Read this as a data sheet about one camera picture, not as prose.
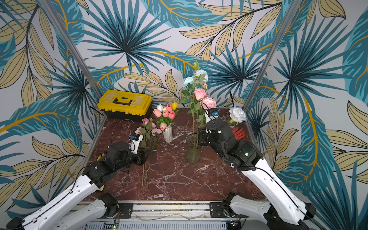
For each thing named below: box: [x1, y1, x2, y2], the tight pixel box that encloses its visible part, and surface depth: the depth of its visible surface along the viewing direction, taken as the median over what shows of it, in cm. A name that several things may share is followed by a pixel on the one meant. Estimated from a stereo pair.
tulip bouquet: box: [152, 102, 179, 131], surface depth 77 cm
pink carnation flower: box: [151, 127, 162, 151], surface depth 102 cm
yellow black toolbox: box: [97, 89, 153, 121], surface depth 102 cm
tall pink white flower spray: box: [180, 60, 217, 149], surface depth 70 cm
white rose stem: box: [227, 106, 247, 127], surface depth 60 cm
